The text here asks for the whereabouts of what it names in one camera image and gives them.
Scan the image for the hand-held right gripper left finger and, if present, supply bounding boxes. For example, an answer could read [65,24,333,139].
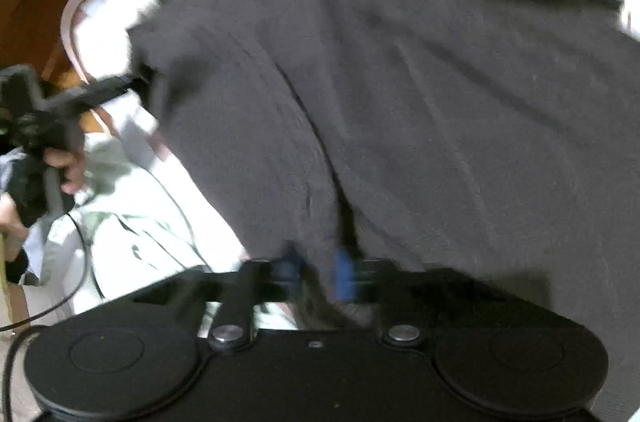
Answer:
[134,246,309,353]

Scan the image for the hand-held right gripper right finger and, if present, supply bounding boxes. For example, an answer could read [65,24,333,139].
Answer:
[332,249,502,349]

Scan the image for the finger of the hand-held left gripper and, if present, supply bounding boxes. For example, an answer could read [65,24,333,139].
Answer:
[64,72,152,112]

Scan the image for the dark grey garment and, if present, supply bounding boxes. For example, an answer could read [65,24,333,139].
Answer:
[125,0,640,333]

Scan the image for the person's left hand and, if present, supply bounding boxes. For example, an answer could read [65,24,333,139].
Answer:
[43,148,87,196]

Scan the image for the light green cloth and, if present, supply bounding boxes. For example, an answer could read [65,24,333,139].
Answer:
[30,136,242,303]

